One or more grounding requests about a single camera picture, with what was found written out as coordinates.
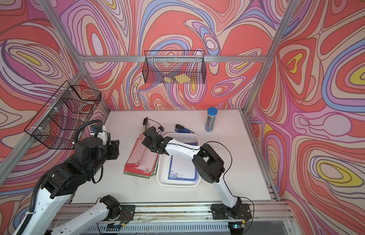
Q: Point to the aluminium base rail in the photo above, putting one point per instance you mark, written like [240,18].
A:
[269,217]

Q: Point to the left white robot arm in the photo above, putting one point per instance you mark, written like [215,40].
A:
[57,185]

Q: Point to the red stationery sheet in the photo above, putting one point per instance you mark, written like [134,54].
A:
[146,167]
[137,152]

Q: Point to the black wire basket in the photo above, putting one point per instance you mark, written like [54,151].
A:
[169,63]
[65,111]

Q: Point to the left black wire basket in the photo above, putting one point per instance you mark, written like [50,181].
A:
[65,111]

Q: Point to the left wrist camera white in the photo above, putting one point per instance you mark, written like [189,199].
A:
[102,133]

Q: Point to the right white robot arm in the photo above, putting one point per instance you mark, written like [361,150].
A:
[207,162]

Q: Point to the back black wire basket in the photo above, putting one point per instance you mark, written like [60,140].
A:
[169,63]

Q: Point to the yellow sticky note small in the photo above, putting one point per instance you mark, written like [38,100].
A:
[167,80]

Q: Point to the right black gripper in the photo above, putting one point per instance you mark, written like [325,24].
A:
[145,142]

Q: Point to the white plastic storage tray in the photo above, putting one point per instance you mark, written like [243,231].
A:
[162,176]

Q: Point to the blue lid pen tube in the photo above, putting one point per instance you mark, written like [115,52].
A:
[211,115]

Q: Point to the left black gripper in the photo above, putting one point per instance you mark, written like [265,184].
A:
[114,149]

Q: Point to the yellow sticky note large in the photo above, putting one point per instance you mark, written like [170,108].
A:
[182,78]

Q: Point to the blue black stapler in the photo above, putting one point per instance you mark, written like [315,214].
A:
[182,129]

